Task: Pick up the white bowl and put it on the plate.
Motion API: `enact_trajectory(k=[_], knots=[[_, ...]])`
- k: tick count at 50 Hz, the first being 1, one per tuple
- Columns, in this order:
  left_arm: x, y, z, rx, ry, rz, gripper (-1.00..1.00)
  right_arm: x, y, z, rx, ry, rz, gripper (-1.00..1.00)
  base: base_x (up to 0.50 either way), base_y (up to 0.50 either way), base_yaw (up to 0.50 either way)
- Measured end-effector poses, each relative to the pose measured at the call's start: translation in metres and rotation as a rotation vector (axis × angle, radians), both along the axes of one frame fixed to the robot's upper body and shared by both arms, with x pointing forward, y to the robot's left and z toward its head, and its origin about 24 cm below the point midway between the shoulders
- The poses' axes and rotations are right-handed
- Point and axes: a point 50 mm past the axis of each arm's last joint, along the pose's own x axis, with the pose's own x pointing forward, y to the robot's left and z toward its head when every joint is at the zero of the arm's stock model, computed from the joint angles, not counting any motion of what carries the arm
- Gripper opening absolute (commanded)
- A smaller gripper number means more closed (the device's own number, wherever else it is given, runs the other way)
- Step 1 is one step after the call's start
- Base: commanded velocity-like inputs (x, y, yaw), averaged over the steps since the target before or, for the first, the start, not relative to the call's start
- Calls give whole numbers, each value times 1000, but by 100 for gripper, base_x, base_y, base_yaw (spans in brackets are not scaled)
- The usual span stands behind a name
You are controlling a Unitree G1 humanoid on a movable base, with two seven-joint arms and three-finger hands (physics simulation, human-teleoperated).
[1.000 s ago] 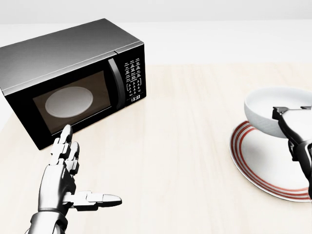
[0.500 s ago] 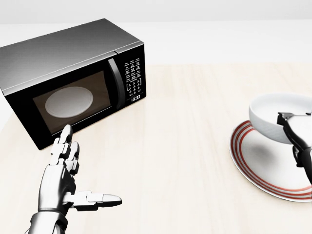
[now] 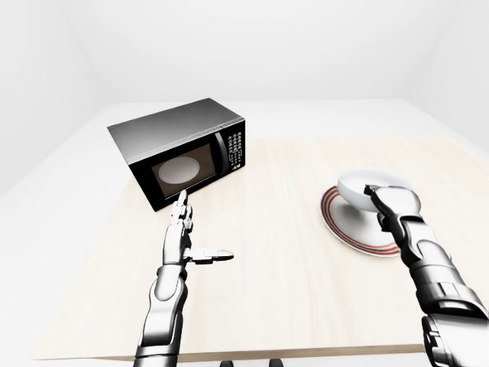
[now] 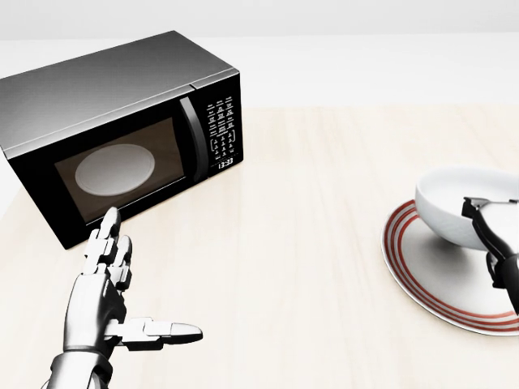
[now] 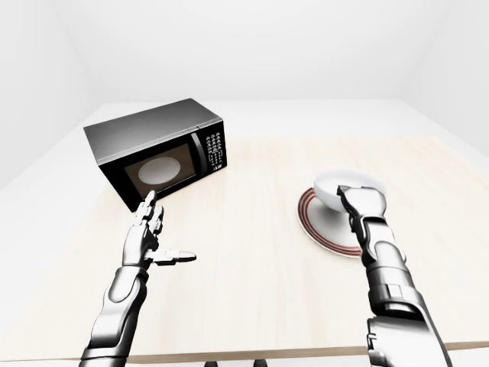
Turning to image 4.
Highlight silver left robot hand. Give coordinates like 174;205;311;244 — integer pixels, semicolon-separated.
62;207;204;353

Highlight white bowl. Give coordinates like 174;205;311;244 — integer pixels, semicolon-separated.
414;165;519;251

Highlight white microwave turntable plate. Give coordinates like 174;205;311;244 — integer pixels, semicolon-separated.
74;143;157;197

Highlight white plate with red rings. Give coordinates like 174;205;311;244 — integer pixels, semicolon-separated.
380;199;519;337

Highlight black and silver microwave oven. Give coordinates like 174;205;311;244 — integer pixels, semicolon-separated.
0;30;245;250

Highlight black microwave door handle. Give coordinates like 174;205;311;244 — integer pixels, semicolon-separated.
179;96;209;183

